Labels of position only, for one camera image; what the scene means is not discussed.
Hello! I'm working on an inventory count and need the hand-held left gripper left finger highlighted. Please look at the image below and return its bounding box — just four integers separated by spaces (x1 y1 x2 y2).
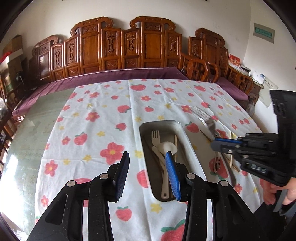
26 152 130 241

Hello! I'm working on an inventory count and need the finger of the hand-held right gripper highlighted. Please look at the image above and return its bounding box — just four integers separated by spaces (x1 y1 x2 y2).
211 142 279 160
214 133 279 145

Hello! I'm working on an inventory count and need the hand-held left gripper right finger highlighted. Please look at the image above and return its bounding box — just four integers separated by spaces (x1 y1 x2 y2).
165 151 266 241

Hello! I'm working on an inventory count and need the cream plastic spoon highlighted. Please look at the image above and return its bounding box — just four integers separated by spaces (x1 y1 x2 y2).
161 142 178 200

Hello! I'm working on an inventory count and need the metal rectangular tray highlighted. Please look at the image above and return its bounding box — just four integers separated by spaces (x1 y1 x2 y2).
139 120 207 202

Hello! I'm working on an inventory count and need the metal fork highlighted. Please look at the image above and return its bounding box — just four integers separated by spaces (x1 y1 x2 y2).
189 106 222 174

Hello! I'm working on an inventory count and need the cream plastic fork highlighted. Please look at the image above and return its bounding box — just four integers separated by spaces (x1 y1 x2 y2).
151 130 166 168

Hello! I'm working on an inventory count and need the person's right hand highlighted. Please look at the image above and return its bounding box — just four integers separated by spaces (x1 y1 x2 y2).
262 177 296 206

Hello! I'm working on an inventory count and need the translucent plastic bag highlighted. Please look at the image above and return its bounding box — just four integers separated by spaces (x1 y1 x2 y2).
245 100 256 116

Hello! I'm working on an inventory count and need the strawberry flower print tablecloth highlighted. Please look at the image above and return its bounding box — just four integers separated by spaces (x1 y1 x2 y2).
35 79 269 241

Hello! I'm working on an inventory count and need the purple armchair cushion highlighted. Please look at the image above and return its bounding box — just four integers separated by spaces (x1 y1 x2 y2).
216 77 249 101

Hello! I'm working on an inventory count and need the wooden side table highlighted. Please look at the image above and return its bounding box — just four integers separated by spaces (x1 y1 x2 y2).
248 76 264 105

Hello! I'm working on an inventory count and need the white box with blue label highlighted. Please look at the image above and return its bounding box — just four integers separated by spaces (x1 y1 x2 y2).
252 70 266 84

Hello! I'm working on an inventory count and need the carved wooden armchair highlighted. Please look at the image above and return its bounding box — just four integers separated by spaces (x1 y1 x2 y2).
188 28 255 100

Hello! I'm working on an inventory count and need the purple sofa cushion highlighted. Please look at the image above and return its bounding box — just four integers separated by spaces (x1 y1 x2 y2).
11 67 192 117

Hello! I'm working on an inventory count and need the carved wooden sofa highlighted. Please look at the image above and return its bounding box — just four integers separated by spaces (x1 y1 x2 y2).
29 16 211 82

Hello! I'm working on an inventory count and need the white cardboard box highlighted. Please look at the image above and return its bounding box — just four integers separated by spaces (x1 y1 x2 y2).
0 50 23 63

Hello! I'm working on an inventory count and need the brown cardboard box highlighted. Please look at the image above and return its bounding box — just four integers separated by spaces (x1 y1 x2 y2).
2 35 23 55

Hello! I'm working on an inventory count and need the white wall notice sheet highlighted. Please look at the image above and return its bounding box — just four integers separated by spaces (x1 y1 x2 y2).
258 79 279 108

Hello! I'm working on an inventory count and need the grey wall electrical panel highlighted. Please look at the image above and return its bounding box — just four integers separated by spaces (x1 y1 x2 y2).
253 23 275 44

